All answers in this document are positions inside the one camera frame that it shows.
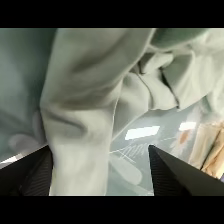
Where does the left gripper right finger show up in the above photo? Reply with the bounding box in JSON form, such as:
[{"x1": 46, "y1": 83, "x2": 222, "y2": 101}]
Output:
[{"x1": 147, "y1": 144, "x2": 224, "y2": 197}]

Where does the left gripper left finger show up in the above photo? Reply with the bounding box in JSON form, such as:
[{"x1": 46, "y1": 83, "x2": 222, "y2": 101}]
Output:
[{"x1": 0, "y1": 145, "x2": 55, "y2": 197}]

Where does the pale green garment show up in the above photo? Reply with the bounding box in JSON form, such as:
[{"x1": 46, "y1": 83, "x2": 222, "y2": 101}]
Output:
[{"x1": 39, "y1": 28, "x2": 224, "y2": 197}]

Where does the beige garment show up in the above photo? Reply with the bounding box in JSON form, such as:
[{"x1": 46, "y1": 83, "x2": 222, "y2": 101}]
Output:
[{"x1": 188, "y1": 120, "x2": 224, "y2": 181}]

